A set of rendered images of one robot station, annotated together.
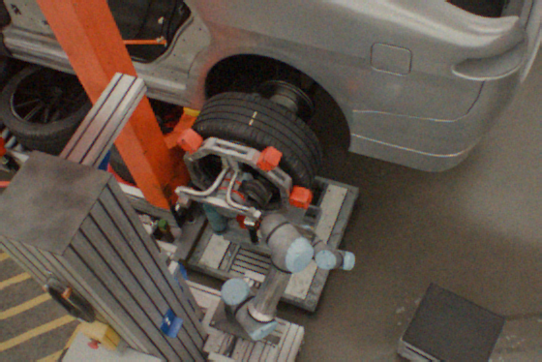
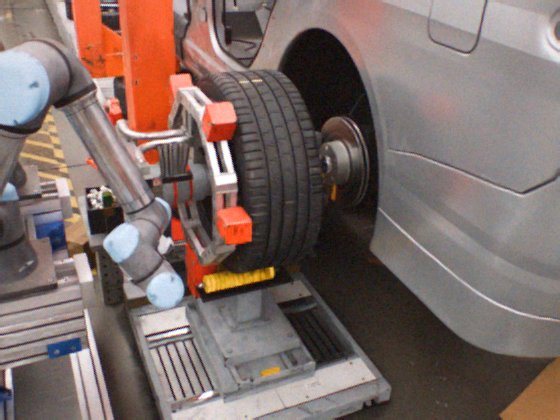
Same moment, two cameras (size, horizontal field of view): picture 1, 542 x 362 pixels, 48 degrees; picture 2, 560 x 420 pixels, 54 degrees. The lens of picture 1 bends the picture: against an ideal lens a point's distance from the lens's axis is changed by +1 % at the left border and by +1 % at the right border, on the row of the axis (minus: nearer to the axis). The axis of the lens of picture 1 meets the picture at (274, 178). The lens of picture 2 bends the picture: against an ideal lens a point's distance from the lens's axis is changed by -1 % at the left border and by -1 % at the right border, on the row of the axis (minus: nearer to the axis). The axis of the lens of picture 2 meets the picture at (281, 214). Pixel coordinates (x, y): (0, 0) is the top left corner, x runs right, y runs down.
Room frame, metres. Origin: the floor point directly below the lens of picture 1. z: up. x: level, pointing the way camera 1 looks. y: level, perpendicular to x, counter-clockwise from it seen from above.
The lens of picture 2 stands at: (0.43, -0.94, 1.66)
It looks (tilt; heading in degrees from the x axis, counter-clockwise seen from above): 30 degrees down; 33
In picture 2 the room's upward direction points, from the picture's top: 4 degrees clockwise
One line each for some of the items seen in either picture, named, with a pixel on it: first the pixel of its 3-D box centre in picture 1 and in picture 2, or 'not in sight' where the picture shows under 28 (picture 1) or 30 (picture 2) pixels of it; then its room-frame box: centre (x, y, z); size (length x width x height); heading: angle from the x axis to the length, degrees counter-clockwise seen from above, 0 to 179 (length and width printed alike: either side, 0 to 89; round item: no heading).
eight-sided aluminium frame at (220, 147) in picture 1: (239, 180); (199, 178); (1.62, 0.17, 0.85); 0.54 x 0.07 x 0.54; 59
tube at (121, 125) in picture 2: (203, 174); (151, 119); (1.56, 0.32, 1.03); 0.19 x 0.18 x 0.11; 149
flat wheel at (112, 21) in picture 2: not in sight; (104, 19); (4.53, 4.28, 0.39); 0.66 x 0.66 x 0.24
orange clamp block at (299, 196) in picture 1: (300, 197); (233, 225); (1.46, -0.11, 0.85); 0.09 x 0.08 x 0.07; 59
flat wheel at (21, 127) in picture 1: (57, 105); not in sight; (2.75, 1.30, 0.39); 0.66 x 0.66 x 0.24
